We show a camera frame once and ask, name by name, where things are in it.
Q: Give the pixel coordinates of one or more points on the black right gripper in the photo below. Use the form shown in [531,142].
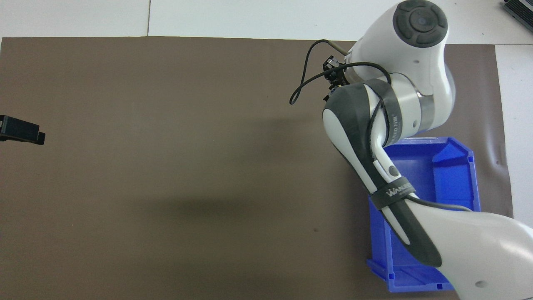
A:
[341,75]

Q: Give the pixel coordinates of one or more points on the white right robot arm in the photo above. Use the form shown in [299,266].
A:
[416,54]

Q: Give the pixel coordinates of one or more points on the brown table mat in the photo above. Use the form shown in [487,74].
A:
[166,125]

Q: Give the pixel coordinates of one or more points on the blue plastic storage bin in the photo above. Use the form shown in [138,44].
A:
[454,183]

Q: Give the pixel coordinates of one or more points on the grey ribbed device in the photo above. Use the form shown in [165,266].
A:
[522,10]

